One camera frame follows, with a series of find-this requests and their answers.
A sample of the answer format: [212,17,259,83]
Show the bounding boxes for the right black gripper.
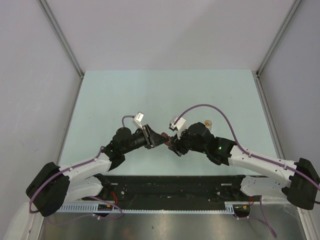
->
[168,126,207,157]

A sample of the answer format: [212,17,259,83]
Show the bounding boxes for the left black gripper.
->
[121,124,169,154]

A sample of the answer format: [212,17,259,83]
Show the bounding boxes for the red pill organizer box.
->
[160,132,171,147]

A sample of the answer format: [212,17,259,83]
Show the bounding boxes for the clear pill bottle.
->
[203,120,213,131]

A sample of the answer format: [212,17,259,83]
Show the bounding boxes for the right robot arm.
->
[168,122,320,210]

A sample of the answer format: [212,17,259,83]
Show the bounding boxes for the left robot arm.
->
[25,124,170,217]

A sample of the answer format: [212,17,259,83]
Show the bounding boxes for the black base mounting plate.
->
[96,175,259,211]

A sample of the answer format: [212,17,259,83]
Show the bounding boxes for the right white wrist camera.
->
[169,116,187,139]

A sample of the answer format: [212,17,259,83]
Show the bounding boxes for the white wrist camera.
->
[133,111,144,129]
[169,116,187,139]

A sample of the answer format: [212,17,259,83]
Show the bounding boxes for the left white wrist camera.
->
[133,111,144,129]

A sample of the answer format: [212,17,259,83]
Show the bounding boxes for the white slotted cable duct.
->
[59,201,237,215]

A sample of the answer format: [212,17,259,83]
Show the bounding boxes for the left aluminium frame post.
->
[37,0,85,80]

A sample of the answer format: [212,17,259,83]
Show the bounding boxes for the aluminium frame post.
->
[37,0,85,80]
[255,0,304,77]

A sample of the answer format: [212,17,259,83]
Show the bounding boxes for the right aluminium frame post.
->
[255,0,304,77]

